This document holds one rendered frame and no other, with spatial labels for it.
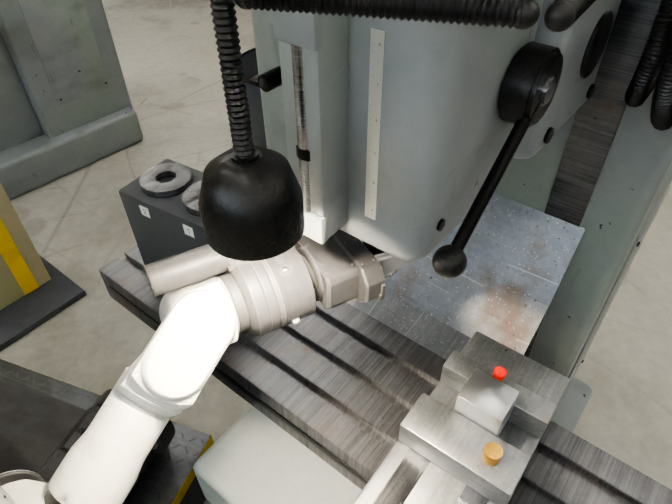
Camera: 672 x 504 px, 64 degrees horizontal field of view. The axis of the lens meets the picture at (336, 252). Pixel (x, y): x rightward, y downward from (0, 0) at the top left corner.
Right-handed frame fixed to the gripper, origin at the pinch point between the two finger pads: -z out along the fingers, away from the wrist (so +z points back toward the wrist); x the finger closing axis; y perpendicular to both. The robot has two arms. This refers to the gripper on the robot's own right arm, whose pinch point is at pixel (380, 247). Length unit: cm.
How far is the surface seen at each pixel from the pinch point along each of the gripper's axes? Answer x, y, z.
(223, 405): 69, 124, 13
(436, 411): -13.5, 18.3, -1.3
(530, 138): -6.3, -14.4, -13.7
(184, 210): 33.2, 11.0, 16.2
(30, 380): 77, 84, 61
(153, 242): 39.7, 20.7, 21.7
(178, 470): 32, 84, 32
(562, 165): 5.4, 3.1, -37.5
